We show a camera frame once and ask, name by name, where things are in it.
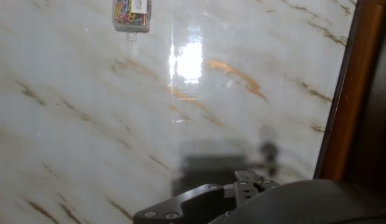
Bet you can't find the marble pattern sheet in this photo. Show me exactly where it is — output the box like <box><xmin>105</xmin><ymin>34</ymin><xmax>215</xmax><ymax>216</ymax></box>
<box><xmin>0</xmin><ymin>0</ymin><xmax>359</xmax><ymax>224</ymax></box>

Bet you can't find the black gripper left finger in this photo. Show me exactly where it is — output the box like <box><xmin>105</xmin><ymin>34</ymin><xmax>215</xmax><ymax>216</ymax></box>
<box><xmin>133</xmin><ymin>170</ymin><xmax>260</xmax><ymax>224</ymax></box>

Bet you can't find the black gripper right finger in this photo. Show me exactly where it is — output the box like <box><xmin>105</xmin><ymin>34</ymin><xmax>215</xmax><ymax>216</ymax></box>
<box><xmin>257</xmin><ymin>179</ymin><xmax>280</xmax><ymax>191</ymax></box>

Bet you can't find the clear box of paper clips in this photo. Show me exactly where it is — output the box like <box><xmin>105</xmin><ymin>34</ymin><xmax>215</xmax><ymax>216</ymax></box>
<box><xmin>111</xmin><ymin>0</ymin><xmax>153</xmax><ymax>43</ymax></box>

